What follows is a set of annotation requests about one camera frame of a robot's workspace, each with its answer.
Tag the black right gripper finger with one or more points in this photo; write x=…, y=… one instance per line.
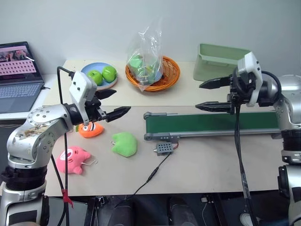
x=212, y=107
x=216, y=83

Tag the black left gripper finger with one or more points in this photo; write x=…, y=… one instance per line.
x=107, y=93
x=118, y=112

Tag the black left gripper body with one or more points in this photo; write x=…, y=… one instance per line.
x=95, y=110

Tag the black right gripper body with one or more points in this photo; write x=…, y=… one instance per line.
x=242, y=89

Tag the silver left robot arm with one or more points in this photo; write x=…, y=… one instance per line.
x=35, y=131

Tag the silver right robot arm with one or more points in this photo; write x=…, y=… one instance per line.
x=289, y=94

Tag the green conveyor belt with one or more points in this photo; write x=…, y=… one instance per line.
x=200, y=122

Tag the grey controller box with cable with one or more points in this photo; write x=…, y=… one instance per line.
x=163, y=148

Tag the green plastic bin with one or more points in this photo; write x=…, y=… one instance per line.
x=211, y=63

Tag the green apple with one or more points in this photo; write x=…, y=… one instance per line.
x=95, y=77
x=109, y=73

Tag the orange fish plush toy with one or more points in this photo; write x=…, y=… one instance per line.
x=90, y=131

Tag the blue plate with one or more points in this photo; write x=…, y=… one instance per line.
x=94, y=67

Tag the green plush toy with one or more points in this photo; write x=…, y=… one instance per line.
x=124, y=144

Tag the clear plastic bag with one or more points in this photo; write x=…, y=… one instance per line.
x=143, y=63

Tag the pink pig plush toy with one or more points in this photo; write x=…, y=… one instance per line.
x=70, y=160

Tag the grey laptop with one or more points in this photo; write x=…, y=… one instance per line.
x=18, y=91

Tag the red tape strip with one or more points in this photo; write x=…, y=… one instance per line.
x=66, y=196

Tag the white shoe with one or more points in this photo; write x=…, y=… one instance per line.
x=247, y=219

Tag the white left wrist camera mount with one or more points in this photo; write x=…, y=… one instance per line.
x=81, y=87

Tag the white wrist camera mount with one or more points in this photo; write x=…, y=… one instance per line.
x=252, y=63
x=81, y=87

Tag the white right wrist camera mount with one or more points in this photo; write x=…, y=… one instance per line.
x=252, y=63

